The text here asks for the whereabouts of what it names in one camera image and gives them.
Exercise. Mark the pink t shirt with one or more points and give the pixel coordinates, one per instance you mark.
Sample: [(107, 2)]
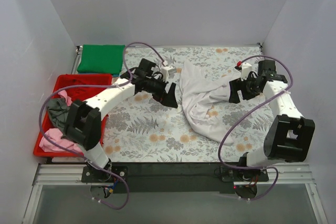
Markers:
[(55, 134)]

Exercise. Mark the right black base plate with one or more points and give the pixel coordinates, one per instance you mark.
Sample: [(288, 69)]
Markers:
[(226, 174)]

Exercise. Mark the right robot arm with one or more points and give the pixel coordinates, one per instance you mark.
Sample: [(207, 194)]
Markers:
[(289, 137)]

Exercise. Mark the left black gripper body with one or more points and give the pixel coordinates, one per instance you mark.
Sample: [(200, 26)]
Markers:
[(163, 93)]

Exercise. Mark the folded green t shirt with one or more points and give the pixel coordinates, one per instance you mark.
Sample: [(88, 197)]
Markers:
[(101, 59)]

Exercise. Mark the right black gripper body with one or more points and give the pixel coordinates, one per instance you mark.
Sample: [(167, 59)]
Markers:
[(239, 91)]

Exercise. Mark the white t shirt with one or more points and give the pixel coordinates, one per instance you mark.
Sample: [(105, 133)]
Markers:
[(199, 94)]

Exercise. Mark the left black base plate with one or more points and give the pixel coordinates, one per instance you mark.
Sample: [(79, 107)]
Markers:
[(92, 175)]

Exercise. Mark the floral table cloth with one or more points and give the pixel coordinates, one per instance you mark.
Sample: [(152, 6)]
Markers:
[(140, 129)]

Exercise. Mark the aluminium rail frame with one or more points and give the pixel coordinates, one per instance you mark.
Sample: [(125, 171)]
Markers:
[(70, 174)]

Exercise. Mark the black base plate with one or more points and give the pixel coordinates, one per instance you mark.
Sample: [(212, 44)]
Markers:
[(92, 175), (226, 174)]

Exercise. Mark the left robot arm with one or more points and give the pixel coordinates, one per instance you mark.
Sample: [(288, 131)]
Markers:
[(83, 124)]

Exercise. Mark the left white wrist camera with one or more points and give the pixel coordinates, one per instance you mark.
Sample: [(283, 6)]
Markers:
[(167, 70)]

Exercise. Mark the red t shirt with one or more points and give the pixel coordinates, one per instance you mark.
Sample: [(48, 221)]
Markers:
[(83, 93)]

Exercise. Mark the grey t shirt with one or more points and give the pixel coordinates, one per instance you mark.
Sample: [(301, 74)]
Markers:
[(58, 111)]

